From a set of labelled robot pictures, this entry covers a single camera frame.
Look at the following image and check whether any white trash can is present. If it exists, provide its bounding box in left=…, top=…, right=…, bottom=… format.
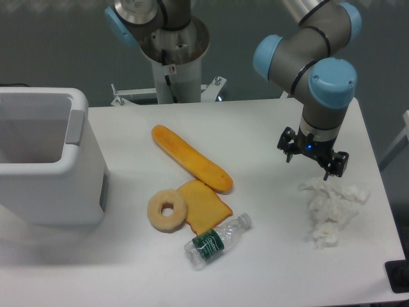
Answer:
left=1, top=87, right=109, bottom=226

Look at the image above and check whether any crushed clear plastic bottle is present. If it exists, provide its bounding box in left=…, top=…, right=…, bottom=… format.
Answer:
left=184, top=213, right=252, bottom=270

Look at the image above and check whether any long orange bread loaf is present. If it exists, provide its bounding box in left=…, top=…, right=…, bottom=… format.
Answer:
left=151, top=125, right=233, bottom=192

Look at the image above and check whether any white metal base frame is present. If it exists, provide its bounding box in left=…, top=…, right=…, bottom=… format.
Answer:
left=111, top=76, right=227, bottom=106

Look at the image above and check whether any crumpled white tissue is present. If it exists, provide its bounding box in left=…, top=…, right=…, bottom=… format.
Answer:
left=298, top=178, right=370, bottom=249

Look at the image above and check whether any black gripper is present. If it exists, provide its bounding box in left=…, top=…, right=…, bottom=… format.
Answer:
left=277, top=127, right=349, bottom=181

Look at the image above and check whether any white frame at right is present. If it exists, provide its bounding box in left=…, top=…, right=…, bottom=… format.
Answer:
left=378, top=110, right=408, bottom=171

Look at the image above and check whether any beige donut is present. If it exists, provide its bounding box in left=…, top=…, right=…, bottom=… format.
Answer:
left=147, top=189, right=187, bottom=232

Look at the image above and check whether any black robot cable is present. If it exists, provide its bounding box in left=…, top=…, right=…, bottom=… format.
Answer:
left=161, top=48, right=178, bottom=104

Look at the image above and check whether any black device at edge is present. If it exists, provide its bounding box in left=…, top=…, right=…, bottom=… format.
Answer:
left=385, top=260, right=408, bottom=294

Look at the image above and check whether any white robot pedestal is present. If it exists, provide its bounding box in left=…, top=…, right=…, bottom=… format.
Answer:
left=138, top=15, right=211, bottom=105

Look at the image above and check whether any orange toast slice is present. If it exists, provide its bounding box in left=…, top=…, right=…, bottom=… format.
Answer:
left=176, top=180, right=233, bottom=235

